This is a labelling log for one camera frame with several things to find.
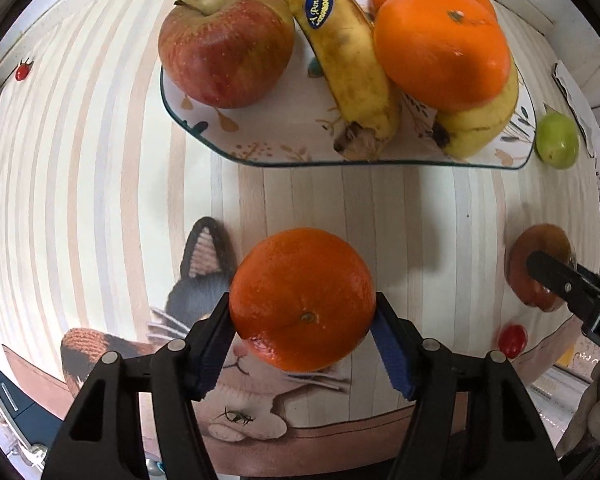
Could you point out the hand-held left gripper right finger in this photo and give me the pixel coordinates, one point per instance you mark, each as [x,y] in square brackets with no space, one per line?
[395,360]

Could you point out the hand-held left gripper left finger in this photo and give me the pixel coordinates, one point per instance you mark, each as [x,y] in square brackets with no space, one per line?
[212,360]

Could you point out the dark red apple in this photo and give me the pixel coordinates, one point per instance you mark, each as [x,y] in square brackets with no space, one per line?
[535,240]

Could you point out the small orange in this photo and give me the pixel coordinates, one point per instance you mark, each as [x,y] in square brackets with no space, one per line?
[302,300]
[440,50]

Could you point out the oval leaf-patterned plate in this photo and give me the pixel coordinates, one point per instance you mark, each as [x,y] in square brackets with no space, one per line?
[280,140]

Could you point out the yellow banana with sticker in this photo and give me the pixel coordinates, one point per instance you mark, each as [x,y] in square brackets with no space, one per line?
[340,60]

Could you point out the person's right hand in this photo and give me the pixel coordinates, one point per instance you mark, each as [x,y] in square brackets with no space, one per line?
[597,415]

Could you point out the red cherry tomato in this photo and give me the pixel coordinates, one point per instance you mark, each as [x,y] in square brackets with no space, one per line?
[512,340]

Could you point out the striped cat-print mat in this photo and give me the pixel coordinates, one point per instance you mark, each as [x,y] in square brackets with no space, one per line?
[105,185]

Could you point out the blue kitchen cabinet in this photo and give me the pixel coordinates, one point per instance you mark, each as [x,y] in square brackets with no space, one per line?
[10,395]

